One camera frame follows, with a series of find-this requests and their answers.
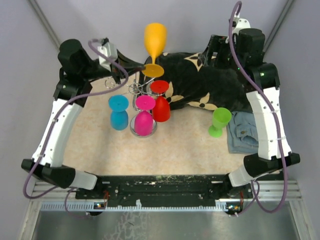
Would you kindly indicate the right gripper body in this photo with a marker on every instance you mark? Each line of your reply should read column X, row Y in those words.
column 224, row 59

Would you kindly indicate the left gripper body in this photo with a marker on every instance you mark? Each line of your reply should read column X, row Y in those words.
column 94, row 72

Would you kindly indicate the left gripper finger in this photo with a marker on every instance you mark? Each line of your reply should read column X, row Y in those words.
column 118, row 74
column 127, row 63

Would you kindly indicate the blue wine glass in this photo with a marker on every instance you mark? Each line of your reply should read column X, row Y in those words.
column 119, row 118

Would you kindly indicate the orange wine glass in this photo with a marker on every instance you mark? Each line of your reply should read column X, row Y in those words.
column 155, row 38

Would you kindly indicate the green wine glass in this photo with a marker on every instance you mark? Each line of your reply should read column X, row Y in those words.
column 220, row 119

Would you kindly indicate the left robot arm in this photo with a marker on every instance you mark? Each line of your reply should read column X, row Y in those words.
column 76, row 74

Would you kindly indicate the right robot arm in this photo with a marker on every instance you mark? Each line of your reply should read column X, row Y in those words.
column 243, row 52

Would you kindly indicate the chrome wine glass rack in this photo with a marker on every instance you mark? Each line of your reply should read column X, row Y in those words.
column 136, row 89

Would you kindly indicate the pink wine glass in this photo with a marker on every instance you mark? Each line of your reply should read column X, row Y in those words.
column 143, row 124

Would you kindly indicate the red wine glass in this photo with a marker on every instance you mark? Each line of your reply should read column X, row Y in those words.
column 161, row 112

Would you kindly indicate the black floral pillow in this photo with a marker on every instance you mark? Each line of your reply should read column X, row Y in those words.
column 202, row 86

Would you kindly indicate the folded denim cloth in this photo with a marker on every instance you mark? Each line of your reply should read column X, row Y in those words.
column 242, row 135

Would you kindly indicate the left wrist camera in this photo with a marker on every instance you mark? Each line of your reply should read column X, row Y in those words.
column 109, row 50

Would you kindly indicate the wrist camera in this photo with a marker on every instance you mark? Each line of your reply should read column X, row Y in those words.
column 239, row 24
column 109, row 50

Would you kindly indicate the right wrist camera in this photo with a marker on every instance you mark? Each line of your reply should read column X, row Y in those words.
column 239, row 24

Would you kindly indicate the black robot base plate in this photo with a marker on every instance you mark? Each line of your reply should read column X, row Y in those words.
column 164, row 190

